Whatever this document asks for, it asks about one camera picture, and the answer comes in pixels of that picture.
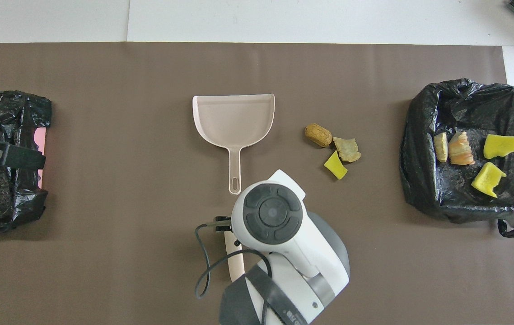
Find pink bin wrapped black bag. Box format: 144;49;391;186
0;90;52;234

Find beige hand brush black bristles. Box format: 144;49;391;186
224;228;245;283

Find pale pink plastic dustpan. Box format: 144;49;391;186
192;94;276;195

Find large pale foam chunk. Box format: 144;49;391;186
448;131;476;166

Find brown table mat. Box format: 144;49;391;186
0;43;514;325

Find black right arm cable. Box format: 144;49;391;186
194;217;273;325

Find slim tan foam chunk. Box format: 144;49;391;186
434;132;449;163

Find open black bag lined bin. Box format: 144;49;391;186
399;78;514;238

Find small pale foam chunk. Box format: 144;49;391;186
333;137;361;163

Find notched yellow sponge piece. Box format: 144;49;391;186
471;162;507;198

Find brown rounded foam lump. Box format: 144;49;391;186
305;123;332;148

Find small yellow sponge wedge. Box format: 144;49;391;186
324;151;349;180

